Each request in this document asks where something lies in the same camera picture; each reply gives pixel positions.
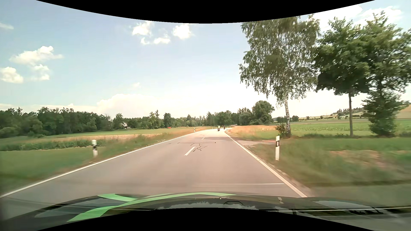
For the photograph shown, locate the road markings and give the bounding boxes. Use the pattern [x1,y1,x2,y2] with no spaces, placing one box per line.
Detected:
[0,128,308,198]

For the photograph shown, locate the birch tree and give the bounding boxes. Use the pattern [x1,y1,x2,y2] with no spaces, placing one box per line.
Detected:
[238,15,321,138]

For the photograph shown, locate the grey asphalt road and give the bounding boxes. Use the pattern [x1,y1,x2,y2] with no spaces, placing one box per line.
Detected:
[0,128,309,220]

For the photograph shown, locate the broad-crowned tree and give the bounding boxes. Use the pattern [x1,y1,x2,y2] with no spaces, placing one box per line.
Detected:
[313,17,379,138]

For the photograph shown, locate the car's own bonnet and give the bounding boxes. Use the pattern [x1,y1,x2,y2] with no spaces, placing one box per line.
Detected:
[0,192,411,231]

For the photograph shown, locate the small bush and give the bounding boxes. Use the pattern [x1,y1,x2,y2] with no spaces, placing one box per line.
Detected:
[275,124,289,138]

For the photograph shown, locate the green and yellow field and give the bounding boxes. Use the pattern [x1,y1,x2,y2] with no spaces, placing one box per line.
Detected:
[0,126,212,152]

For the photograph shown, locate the wood of trees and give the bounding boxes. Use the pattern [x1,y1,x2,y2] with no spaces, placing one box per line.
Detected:
[0,100,276,139]

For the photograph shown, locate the tall leafy tree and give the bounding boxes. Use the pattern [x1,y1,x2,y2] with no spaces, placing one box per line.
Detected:
[356,11,411,137]

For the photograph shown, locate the grass verge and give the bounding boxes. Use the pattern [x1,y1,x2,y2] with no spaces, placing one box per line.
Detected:
[227,125,411,206]
[0,127,212,194]

